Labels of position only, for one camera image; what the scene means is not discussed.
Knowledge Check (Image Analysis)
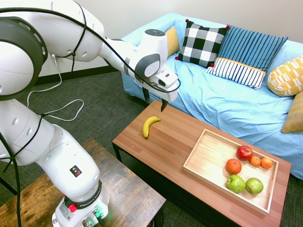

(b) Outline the small orange mandarin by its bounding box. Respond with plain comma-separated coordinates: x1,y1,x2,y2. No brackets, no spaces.
260,157,273,169
249,156,262,167

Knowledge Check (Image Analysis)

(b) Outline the grey base cable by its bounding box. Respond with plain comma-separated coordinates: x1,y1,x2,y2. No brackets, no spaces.
96,211,106,227

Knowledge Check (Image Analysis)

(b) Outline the black white checkered pillow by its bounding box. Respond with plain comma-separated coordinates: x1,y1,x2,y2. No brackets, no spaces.
175,18,231,68

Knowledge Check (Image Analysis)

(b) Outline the black camera tripod stand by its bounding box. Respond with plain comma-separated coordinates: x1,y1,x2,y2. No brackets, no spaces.
0,176,18,196

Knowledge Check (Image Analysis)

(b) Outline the mustard striped pillow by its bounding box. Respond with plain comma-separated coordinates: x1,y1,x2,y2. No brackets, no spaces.
281,91,303,134

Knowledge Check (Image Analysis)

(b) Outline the red apple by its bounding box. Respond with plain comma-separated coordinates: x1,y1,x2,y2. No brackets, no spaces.
236,145,253,162

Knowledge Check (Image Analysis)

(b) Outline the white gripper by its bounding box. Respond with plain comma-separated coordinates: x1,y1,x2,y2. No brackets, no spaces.
141,77,179,113

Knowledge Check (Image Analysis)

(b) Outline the light blue sofa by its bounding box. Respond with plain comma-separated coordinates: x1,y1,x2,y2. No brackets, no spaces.
120,12,303,180

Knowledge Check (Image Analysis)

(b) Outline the white navy striped pillow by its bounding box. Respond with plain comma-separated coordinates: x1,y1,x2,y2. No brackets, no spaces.
205,57,267,91

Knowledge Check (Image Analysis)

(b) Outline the blue striped pillow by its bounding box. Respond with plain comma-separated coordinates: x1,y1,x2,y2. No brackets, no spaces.
216,25,289,73

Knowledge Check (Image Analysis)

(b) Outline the yellow banana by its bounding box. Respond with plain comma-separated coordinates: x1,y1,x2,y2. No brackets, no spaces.
142,116,161,140

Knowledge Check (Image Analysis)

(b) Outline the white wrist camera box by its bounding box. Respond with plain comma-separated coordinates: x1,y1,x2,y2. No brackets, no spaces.
154,70,178,90

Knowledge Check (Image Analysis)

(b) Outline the white floor cable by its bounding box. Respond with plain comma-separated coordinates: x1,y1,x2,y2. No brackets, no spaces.
26,53,85,122

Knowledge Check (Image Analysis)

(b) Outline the rustic dark wooden table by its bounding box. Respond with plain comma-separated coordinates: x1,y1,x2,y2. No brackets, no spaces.
0,138,167,227

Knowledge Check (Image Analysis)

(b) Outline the light wooden tray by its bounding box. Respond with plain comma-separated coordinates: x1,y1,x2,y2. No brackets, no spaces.
182,129,280,216

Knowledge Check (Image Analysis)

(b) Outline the large orange fruit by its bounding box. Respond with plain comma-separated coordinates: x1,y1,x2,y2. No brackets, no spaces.
225,158,242,175

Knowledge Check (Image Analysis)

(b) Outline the green apple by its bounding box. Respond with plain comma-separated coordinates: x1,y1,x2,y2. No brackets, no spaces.
245,177,264,195
226,175,246,194

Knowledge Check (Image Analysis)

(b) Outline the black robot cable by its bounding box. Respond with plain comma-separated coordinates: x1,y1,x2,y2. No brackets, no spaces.
0,7,182,227

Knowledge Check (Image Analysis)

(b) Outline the plain yellow pillow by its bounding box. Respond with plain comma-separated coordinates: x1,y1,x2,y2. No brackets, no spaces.
165,26,181,57

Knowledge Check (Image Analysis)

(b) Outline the yellow white patterned bolster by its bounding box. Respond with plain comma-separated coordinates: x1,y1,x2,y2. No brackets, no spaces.
267,55,303,97

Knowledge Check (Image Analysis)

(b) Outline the red-brown wooden coffee table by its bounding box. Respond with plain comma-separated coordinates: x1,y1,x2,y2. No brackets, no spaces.
112,99,292,227

